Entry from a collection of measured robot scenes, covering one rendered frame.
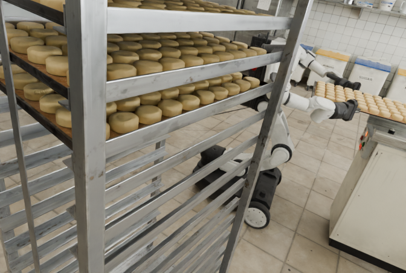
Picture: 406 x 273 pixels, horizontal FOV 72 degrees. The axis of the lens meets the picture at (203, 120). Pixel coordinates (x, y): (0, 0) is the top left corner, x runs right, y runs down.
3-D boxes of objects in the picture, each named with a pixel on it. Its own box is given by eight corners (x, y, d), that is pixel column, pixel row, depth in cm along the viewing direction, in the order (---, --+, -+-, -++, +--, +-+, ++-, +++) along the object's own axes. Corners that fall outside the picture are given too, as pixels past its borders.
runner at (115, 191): (260, 112, 90) (262, 104, 89) (267, 116, 89) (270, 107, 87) (66, 209, 43) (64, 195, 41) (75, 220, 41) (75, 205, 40)
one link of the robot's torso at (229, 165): (217, 170, 213) (220, 156, 207) (225, 158, 230) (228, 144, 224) (242, 180, 207) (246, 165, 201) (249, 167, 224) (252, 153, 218)
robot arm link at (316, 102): (337, 110, 134) (312, 102, 132) (325, 121, 141) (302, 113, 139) (335, 101, 139) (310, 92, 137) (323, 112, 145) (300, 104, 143)
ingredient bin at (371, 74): (338, 101, 494) (356, 59, 460) (342, 93, 545) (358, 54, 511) (371, 112, 472) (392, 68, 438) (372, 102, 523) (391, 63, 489)
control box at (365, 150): (363, 143, 185) (372, 124, 179) (367, 159, 165) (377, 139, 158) (357, 141, 186) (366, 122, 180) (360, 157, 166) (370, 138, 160)
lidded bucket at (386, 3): (391, 11, 468) (397, -3, 459) (392, 11, 448) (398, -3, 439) (375, 8, 478) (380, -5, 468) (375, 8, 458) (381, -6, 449)
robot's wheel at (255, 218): (265, 205, 184) (272, 230, 189) (267, 200, 188) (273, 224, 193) (237, 205, 193) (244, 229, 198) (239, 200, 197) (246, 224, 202)
